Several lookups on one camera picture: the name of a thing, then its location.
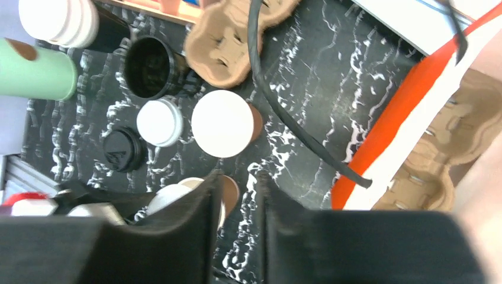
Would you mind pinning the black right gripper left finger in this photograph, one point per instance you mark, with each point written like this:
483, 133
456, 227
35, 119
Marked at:
173, 245

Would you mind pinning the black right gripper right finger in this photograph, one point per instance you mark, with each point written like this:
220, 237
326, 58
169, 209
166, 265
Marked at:
302, 245

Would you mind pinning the brown pulp cup carrier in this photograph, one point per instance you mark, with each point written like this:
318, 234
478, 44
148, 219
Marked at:
216, 47
461, 131

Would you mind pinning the orange paper bag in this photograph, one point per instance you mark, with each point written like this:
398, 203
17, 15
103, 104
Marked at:
425, 90

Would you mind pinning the black cup lid left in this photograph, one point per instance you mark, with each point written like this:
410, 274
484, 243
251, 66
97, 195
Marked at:
124, 150

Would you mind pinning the white cup lid underneath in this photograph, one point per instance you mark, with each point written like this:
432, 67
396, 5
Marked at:
160, 122

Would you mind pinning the black paper cup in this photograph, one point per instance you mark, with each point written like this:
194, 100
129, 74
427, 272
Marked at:
152, 69

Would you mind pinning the green straw holder cup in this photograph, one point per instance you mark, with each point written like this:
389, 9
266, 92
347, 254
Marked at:
37, 73

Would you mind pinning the orange plastic file organizer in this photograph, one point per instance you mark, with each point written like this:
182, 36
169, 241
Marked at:
178, 12

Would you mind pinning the light blue paper bag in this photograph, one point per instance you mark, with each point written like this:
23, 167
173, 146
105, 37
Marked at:
426, 25

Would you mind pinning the aluminium rail frame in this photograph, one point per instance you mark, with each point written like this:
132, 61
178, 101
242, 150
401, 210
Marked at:
17, 176

